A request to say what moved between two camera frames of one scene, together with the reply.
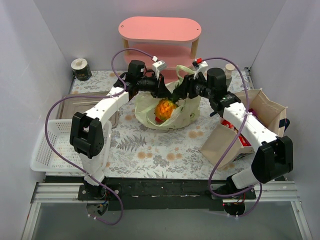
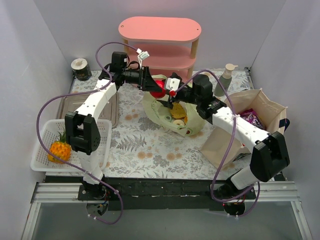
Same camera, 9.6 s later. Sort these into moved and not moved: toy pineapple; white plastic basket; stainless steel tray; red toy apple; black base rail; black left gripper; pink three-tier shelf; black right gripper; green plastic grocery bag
Moved: red toy apple; green plastic grocery bag; toy pineapple
Not moved: stainless steel tray; black right gripper; white plastic basket; black base rail; pink three-tier shelf; black left gripper
